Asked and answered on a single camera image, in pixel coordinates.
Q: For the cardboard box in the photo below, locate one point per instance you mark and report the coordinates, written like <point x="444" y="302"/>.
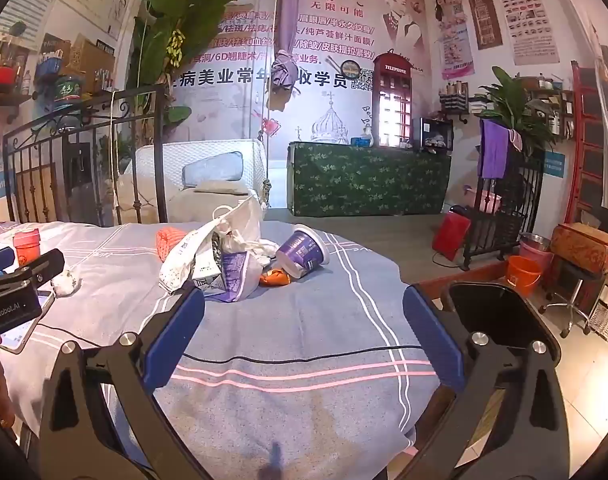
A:
<point x="91" y="60"/>

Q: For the red plastic stool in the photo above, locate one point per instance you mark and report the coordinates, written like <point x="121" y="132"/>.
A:
<point x="450" y="235"/>

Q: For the pink wall poster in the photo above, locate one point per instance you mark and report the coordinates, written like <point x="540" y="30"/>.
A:
<point x="451" y="30"/>

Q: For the white chart wall poster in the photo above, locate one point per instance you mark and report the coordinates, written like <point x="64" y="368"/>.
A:
<point x="519" y="10"/>

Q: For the brown wall poster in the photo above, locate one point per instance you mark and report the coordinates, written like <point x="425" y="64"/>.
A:
<point x="482" y="10"/>

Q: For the foam fruit net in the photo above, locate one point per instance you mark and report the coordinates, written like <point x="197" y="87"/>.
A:
<point x="169" y="242"/>

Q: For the grey pillow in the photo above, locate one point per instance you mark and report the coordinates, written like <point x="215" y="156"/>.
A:
<point x="213" y="170"/>

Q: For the purple packet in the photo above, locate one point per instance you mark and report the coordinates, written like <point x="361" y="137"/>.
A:
<point x="233" y="277"/>

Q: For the stool with patterned cushion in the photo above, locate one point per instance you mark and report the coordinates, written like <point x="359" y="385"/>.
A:
<point x="581" y="247"/>

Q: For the orange bucket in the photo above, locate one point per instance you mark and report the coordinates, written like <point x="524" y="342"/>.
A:
<point x="524" y="275"/>

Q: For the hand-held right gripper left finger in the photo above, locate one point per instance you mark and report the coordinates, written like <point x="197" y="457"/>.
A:
<point x="176" y="332"/>

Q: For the hanging purple umbrella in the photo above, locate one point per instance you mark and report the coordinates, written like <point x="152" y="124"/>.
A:
<point x="286" y="50"/>

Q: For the smartphone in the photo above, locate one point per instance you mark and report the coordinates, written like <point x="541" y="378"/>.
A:
<point x="26" y="325"/>

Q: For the tall banana plant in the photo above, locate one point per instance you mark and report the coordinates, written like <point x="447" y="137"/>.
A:
<point x="183" y="20"/>

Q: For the black display box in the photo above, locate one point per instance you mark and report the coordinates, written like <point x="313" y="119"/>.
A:
<point x="434" y="135"/>

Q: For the potted green plant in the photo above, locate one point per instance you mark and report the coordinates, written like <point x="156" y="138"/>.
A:
<point x="521" y="105"/>

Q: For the wall shelf with bottles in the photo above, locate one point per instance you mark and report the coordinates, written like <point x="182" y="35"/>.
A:
<point x="454" y="100"/>

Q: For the orange snack wrapper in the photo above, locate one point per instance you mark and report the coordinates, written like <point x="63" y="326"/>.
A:
<point x="274" y="277"/>

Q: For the pink plastic tub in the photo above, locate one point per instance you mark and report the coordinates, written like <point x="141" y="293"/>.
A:
<point x="484" y="200"/>

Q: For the black bin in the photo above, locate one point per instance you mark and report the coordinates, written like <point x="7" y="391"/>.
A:
<point x="499" y="315"/>

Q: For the red wooden ladder shelf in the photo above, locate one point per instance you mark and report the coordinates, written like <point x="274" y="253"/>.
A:
<point x="589" y="150"/>

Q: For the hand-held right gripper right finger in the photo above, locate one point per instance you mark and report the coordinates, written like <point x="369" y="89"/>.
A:
<point x="429" y="340"/>

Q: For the green cloth-covered counter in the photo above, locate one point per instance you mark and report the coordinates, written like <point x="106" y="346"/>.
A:
<point x="369" y="180"/>

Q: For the black metal rack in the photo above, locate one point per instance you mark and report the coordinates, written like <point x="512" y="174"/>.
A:
<point x="504" y="220"/>

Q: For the large wall poster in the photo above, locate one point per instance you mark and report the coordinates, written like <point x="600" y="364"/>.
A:
<point x="334" y="25"/>

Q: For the purple instant noodle cup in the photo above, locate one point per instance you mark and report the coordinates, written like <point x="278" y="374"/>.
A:
<point x="301" y="252"/>

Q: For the white plastic bag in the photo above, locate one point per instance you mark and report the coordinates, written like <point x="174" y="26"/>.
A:
<point x="198" y="250"/>

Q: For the pink basin with metal bowl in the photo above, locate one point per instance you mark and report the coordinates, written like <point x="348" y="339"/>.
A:
<point x="536" y="247"/>

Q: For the red telephone booth cabinet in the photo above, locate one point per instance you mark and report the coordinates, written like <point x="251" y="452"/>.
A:
<point x="393" y="100"/>

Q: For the black metal bed frame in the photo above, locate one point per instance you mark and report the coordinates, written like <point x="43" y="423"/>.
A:
<point x="83" y="110"/>

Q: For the orange plastic cup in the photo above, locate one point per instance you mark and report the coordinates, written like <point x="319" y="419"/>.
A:
<point x="26" y="247"/>

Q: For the purple towel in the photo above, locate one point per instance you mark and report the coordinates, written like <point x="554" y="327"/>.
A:
<point x="494" y="150"/>

